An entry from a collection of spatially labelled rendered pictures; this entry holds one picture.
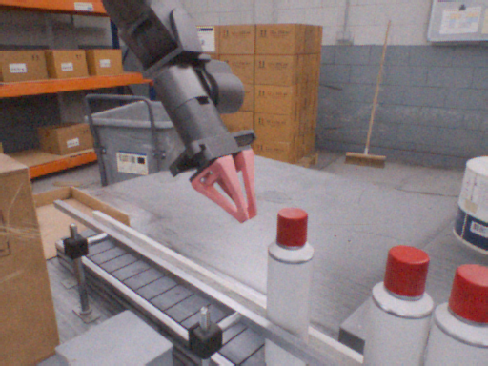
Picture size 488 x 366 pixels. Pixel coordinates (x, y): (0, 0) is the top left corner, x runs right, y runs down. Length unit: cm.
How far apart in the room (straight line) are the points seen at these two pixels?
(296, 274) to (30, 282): 33
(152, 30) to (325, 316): 50
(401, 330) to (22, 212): 43
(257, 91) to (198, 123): 326
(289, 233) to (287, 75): 321
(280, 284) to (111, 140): 233
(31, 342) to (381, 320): 44
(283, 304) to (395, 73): 443
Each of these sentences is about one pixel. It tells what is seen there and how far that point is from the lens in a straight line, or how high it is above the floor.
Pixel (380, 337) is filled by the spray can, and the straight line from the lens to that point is 41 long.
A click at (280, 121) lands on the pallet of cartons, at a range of 368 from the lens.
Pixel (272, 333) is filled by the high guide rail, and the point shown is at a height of 96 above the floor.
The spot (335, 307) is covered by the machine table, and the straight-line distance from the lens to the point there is 74.
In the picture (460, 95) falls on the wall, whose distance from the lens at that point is 473.
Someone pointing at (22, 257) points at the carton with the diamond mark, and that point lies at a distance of 56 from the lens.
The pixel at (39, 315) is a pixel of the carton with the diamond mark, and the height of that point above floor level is 92.
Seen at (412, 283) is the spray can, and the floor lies 107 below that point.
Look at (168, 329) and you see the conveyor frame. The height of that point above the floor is 87.
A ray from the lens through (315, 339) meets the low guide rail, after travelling 54.
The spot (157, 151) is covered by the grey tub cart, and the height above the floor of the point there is 62.
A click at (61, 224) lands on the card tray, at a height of 83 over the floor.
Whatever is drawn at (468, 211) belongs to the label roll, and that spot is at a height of 95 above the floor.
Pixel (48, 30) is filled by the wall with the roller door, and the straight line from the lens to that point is 514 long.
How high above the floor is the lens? 126
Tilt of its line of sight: 20 degrees down
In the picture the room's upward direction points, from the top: straight up
